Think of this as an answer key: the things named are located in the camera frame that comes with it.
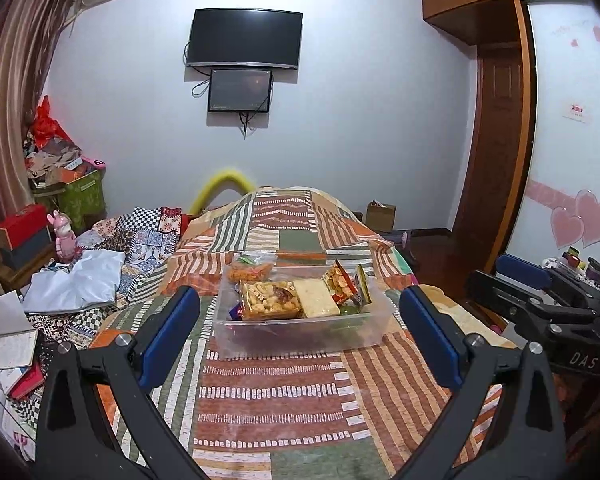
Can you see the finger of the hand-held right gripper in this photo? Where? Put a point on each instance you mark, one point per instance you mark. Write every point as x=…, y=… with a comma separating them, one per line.
x=525, y=269
x=510, y=297

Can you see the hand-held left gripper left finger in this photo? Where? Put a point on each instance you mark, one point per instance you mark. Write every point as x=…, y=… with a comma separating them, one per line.
x=167, y=335

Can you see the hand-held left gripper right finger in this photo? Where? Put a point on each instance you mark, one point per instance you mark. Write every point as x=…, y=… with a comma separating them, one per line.
x=430, y=340

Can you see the orange snack bag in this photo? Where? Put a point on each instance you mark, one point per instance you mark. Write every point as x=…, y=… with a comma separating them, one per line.
x=250, y=270

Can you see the golden nut snack packet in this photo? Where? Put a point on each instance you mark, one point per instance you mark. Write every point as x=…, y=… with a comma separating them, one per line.
x=270, y=300

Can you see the pale yellow snack packet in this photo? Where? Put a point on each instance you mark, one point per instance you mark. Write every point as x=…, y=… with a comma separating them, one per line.
x=317, y=300

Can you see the clear plastic container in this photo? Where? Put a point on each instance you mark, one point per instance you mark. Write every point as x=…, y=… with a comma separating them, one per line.
x=300, y=340

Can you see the group of small bottles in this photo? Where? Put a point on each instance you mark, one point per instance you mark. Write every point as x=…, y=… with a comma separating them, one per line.
x=575, y=265

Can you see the pink heart stickers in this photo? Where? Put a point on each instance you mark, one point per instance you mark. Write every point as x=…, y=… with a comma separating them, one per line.
x=575, y=220

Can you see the green yellow snack packet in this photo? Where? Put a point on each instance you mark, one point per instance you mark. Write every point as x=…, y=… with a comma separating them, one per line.
x=364, y=285

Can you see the checkered patterned quilt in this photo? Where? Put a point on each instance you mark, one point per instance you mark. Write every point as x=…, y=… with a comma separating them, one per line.
x=140, y=240

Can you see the white cloth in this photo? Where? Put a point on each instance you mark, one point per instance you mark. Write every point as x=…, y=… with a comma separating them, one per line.
x=80, y=282

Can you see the red chips packet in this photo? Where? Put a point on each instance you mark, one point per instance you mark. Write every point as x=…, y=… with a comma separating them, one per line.
x=341, y=282

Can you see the brown wooden door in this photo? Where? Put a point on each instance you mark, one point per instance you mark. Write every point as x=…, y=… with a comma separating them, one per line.
x=495, y=150

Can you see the cardboard box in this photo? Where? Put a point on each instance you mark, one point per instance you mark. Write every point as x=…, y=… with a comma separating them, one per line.
x=381, y=217

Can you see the striped patchwork bedspread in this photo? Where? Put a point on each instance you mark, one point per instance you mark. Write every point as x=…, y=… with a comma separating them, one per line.
x=280, y=410

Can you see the pink rabbit toy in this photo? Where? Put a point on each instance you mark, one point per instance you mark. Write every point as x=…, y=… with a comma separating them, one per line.
x=64, y=240

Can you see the white sliding wardrobe door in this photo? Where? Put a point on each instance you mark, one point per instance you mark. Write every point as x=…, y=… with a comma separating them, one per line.
x=570, y=135

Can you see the red book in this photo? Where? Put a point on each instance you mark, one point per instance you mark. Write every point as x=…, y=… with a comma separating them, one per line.
x=27, y=382

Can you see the open notebook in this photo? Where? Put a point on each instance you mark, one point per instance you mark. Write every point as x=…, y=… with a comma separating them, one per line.
x=12, y=347

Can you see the wooden bedside cabinet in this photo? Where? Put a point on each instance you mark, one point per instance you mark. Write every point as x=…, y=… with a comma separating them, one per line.
x=25, y=272

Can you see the dark grey box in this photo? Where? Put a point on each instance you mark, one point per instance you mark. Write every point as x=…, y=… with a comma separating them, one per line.
x=30, y=252

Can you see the green storage box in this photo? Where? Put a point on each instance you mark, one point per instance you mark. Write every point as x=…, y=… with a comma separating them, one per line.
x=80, y=200

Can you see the yellow foam tube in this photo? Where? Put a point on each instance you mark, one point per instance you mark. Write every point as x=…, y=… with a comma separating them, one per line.
x=220, y=177

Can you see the small red sign sticker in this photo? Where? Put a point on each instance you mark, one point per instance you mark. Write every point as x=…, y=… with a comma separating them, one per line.
x=576, y=111

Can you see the red box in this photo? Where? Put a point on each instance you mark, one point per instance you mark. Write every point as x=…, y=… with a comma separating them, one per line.
x=20, y=225

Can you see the pile of papers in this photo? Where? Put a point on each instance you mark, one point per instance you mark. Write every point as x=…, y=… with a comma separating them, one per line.
x=55, y=160

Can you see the red plastic bag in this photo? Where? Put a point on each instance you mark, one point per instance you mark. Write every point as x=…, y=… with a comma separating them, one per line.
x=47, y=125

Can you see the striped brown curtain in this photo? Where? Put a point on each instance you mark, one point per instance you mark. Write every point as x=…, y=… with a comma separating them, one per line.
x=10, y=135

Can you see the small wall monitor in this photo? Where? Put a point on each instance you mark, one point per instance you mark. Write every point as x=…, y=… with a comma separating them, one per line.
x=240, y=90

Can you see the wall television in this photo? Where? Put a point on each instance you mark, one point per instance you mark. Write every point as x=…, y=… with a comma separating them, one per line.
x=244, y=37

